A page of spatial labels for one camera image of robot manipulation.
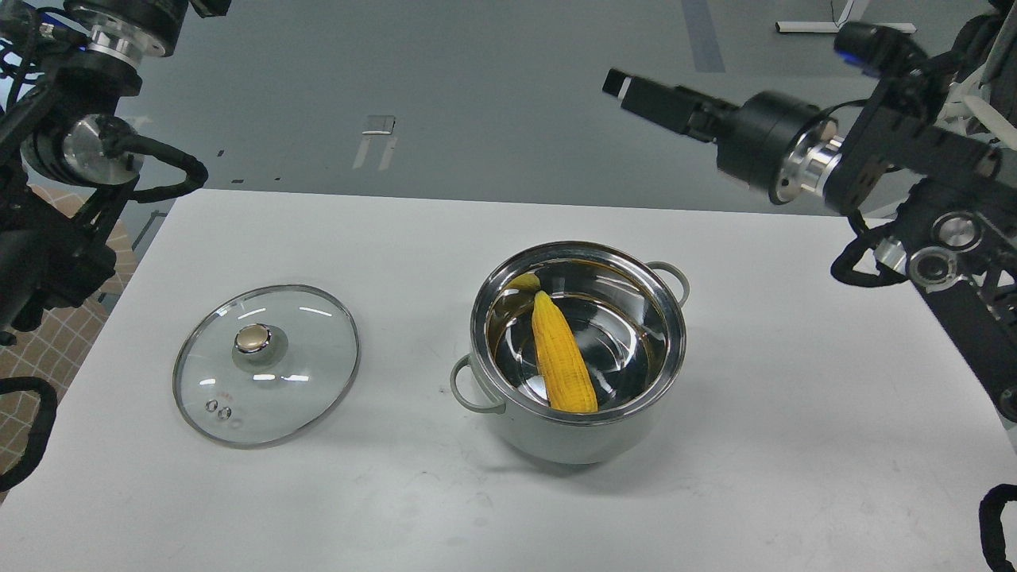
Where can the white floor bar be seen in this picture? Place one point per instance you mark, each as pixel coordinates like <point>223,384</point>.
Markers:
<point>852,12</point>

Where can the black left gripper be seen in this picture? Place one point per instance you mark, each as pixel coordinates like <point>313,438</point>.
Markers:
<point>160,21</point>

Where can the beige checkered cloth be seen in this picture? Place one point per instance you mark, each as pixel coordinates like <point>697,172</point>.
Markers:
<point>56,351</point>

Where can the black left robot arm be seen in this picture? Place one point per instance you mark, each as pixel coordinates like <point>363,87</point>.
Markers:
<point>70,165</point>

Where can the grey steel cooking pot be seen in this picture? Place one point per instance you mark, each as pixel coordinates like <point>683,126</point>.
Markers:
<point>626,318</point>

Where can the yellow corn cob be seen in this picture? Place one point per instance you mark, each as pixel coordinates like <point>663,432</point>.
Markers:
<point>560,363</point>

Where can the white metal stand frame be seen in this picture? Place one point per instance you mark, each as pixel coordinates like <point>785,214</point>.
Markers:
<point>967,111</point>

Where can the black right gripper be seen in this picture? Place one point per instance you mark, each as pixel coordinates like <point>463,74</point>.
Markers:
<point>754,141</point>

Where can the glass pot lid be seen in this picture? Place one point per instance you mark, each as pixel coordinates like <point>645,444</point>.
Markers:
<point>266,365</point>

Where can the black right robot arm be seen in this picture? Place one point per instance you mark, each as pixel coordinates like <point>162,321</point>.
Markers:
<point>925,176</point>

